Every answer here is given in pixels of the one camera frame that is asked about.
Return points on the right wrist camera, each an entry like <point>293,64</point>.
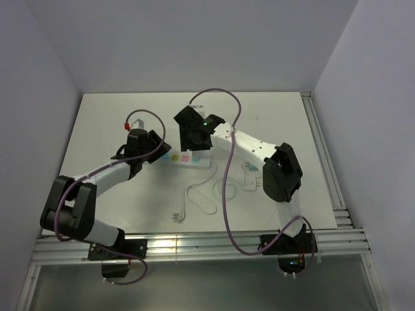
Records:
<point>199,109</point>

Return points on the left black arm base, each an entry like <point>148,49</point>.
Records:
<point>116,261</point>

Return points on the aluminium frame rail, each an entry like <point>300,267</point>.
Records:
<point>345,240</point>

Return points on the white colourful power strip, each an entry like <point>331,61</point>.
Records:
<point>194,160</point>

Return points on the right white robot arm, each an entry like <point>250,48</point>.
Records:
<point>280,170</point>

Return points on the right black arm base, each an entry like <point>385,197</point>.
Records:
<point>293,251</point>

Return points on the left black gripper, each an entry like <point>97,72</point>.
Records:
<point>163,149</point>

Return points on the white two-pin plug adapter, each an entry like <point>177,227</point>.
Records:
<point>252,177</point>

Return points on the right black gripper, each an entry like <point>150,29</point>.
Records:
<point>185,143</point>

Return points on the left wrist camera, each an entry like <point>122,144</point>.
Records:
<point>137,124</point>

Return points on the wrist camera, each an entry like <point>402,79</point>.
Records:
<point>199,109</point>
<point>137,124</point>

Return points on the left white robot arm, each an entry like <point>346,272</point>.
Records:
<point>70,206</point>

